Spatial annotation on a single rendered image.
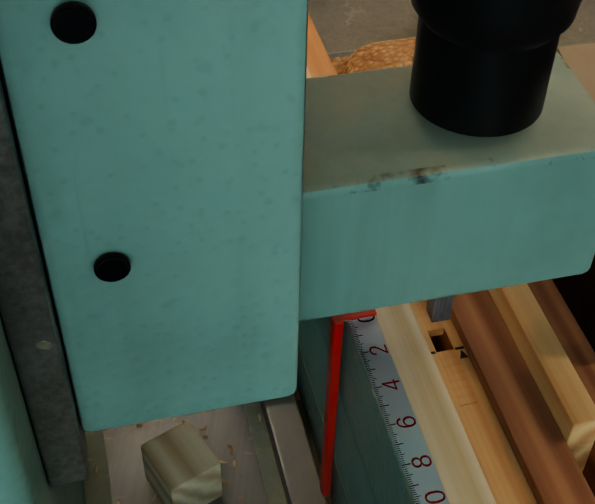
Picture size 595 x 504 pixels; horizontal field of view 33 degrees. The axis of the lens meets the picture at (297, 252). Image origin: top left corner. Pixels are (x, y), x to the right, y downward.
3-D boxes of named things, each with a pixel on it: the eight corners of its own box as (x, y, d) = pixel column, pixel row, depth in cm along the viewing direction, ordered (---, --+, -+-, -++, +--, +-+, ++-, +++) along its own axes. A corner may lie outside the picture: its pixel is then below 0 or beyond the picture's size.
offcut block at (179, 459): (145, 477, 58) (139, 444, 55) (192, 452, 59) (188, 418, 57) (175, 523, 55) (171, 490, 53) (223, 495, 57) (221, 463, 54)
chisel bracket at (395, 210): (584, 300, 43) (635, 144, 37) (266, 355, 40) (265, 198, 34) (518, 190, 48) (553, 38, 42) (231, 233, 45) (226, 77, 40)
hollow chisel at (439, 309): (449, 320, 47) (464, 243, 43) (431, 323, 46) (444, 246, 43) (443, 306, 47) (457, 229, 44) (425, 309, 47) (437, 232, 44)
